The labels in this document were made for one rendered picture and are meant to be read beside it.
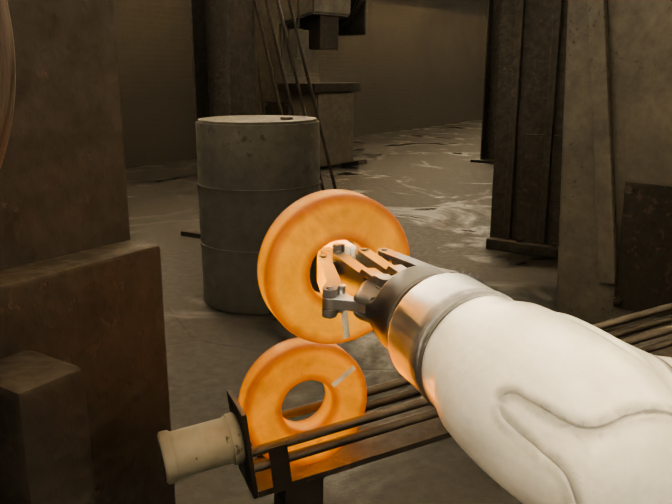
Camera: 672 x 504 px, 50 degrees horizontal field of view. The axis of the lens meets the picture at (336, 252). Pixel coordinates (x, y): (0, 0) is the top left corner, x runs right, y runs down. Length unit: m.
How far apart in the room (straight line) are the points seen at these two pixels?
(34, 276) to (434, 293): 0.50
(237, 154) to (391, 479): 1.67
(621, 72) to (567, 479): 2.63
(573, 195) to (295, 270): 2.44
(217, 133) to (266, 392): 2.46
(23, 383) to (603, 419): 0.55
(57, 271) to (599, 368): 0.64
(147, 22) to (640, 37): 6.95
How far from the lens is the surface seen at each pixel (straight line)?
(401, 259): 0.66
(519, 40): 4.51
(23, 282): 0.85
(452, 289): 0.49
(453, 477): 2.11
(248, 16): 4.88
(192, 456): 0.84
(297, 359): 0.84
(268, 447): 0.85
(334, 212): 0.69
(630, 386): 0.39
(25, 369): 0.79
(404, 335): 0.50
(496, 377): 0.41
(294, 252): 0.68
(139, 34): 9.00
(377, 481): 2.07
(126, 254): 0.93
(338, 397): 0.88
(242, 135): 3.17
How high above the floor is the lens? 1.09
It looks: 14 degrees down
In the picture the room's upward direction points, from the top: straight up
